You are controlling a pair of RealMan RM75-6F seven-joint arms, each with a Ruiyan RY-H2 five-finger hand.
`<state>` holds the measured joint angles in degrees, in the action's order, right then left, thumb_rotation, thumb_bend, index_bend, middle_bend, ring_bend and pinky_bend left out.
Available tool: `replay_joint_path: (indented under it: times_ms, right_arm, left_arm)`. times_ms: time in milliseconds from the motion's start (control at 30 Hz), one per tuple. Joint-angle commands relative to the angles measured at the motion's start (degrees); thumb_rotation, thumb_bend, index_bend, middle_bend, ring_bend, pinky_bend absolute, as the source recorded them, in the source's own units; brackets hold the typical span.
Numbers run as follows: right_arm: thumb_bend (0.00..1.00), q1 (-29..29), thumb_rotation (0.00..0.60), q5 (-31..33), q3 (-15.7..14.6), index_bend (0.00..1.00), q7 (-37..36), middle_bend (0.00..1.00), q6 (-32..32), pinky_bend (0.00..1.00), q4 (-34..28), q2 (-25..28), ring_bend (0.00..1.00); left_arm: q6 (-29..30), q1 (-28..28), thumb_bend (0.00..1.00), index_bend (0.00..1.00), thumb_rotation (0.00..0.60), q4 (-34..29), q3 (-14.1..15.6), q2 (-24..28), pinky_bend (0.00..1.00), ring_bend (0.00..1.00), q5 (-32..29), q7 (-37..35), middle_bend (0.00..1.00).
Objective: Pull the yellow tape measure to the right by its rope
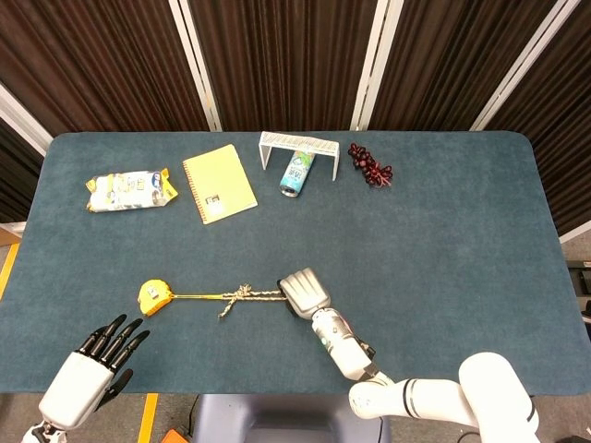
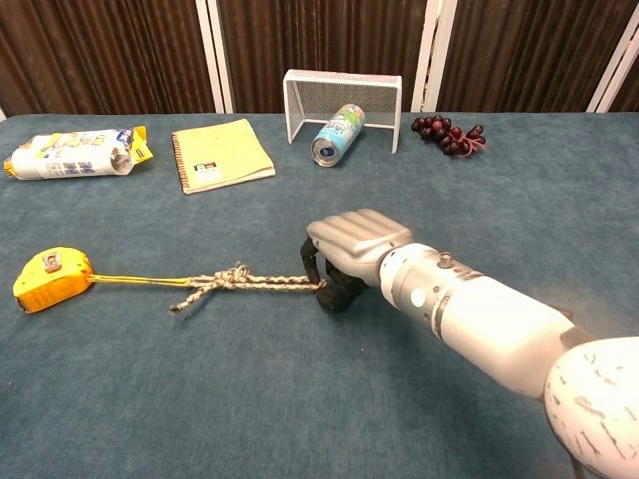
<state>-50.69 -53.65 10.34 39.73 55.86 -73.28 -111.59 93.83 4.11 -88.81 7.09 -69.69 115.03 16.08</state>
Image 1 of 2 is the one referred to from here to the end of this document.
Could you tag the brown pleated partition panel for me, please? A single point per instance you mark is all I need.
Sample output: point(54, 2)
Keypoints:
point(568, 138)
point(92, 55)
point(14, 184)
point(452, 55)
point(286, 55)

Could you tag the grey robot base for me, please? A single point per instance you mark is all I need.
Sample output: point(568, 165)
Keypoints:
point(277, 420)

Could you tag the yellow tape measure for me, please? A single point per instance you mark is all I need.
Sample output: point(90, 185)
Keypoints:
point(154, 297)

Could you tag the white yellow snack package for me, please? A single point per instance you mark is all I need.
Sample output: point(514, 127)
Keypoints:
point(124, 189)

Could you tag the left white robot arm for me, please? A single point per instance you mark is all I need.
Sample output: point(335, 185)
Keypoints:
point(41, 434)

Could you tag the white mesh desk shelf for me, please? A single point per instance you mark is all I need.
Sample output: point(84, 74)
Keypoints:
point(300, 142)

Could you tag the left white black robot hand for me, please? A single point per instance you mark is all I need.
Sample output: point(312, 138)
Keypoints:
point(74, 387)

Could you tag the blue felt table cover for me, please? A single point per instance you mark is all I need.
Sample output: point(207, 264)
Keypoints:
point(415, 240)

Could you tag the light blue drink can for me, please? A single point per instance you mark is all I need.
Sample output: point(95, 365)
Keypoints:
point(295, 175)

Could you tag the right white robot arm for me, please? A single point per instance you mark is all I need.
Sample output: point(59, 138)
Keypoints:
point(346, 355)

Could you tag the dark red grape bunch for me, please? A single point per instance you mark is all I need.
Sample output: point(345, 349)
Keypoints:
point(369, 166)

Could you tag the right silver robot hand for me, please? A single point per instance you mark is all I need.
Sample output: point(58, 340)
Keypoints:
point(305, 290)

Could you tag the light wooden box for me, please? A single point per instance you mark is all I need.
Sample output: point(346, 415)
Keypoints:
point(9, 235)

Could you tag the orange object on floor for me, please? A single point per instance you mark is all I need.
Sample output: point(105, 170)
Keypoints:
point(175, 437)

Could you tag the white partition frame post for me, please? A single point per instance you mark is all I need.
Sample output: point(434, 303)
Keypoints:
point(522, 64)
point(198, 69)
point(374, 60)
point(23, 120)

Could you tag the yellow spiral notebook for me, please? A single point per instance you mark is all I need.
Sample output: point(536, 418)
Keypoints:
point(221, 184)

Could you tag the black equipment box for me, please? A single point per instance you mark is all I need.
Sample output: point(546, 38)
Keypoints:
point(582, 281)

